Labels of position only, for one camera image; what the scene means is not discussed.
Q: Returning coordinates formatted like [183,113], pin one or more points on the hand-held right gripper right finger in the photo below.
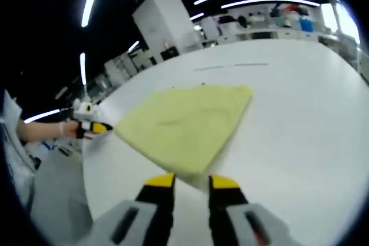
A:
[225,208]

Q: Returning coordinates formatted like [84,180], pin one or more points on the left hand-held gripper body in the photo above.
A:
[85,110]

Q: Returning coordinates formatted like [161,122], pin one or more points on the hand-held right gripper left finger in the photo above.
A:
[158,205]

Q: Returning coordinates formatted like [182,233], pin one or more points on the black cabinet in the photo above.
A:
[170,54]

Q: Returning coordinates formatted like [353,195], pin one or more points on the white square pillar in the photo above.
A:
[167,24]

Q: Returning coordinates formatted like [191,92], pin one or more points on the person's left hand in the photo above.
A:
[69,129]

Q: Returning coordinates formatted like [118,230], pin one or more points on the white cabinet counter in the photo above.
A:
[265,34]

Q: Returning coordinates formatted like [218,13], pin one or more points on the person's white printed shirt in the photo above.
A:
[14,153]

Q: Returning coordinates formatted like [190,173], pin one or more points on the short ceiling light strip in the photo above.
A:
[83,68]
[41,115]

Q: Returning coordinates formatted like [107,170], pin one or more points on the blue storage bin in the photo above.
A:
[307,24]

